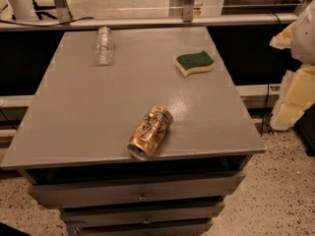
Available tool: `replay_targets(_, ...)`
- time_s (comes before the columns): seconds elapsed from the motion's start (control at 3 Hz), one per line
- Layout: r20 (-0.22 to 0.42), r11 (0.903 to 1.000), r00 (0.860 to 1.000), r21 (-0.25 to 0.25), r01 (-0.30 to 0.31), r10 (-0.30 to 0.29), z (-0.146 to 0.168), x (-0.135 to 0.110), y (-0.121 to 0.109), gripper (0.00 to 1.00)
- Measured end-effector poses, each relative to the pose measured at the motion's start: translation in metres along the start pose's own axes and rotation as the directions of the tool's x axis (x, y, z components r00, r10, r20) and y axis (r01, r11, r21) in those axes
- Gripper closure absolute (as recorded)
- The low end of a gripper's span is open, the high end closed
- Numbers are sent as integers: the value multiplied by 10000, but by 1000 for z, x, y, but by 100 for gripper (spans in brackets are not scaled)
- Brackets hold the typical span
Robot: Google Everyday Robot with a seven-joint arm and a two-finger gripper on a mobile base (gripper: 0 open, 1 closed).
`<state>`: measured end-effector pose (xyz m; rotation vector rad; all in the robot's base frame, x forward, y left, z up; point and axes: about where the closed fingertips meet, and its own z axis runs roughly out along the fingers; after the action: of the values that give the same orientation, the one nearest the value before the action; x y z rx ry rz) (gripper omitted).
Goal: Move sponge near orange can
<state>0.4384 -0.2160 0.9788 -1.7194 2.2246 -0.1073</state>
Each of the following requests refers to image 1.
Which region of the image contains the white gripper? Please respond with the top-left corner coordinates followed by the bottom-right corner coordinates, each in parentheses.
top-left (270, 0), bottom-right (315, 131)

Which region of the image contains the orange crushed soda can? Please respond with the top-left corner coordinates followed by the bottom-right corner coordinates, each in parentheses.
top-left (127, 106), bottom-right (173, 160)

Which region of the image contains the white pipe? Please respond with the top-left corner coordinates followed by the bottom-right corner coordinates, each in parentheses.
top-left (7, 0), bottom-right (37, 21)

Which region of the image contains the black cable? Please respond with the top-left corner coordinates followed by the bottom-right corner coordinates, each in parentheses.
top-left (0, 16), bottom-right (95, 28)

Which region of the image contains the green and yellow sponge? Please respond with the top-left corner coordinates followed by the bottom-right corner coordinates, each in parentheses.
top-left (175, 51), bottom-right (215, 77)

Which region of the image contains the grey drawer cabinet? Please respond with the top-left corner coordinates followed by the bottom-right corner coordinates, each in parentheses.
top-left (2, 28), bottom-right (264, 236)

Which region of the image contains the clear plastic bottle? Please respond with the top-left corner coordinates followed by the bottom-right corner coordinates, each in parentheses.
top-left (94, 27), bottom-right (114, 65)

